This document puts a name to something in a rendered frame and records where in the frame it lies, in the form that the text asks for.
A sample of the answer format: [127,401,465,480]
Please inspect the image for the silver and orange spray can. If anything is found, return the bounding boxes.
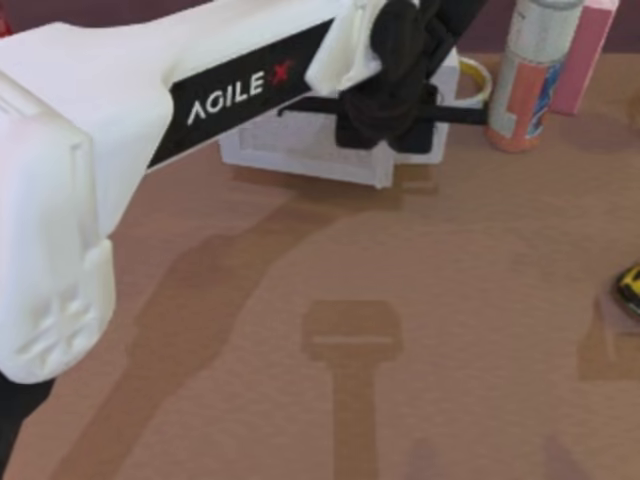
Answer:
[485,0,584,155]

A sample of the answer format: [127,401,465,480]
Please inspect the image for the pink box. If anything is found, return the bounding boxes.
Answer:
[548,0,621,117]

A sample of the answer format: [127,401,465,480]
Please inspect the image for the yellow toy car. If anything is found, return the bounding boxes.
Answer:
[612,265,640,316]

